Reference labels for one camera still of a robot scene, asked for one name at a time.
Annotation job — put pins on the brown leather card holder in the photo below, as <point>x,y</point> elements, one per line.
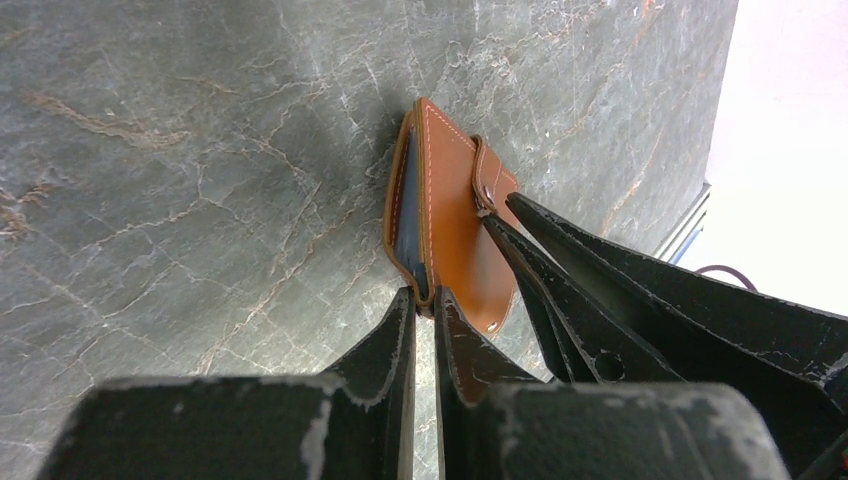
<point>443,182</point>

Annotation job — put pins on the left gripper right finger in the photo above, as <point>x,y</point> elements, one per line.
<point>498,421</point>

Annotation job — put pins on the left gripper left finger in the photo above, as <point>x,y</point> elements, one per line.
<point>352,420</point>

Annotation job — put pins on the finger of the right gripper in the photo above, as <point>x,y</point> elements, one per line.
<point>579,338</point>
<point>787,359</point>

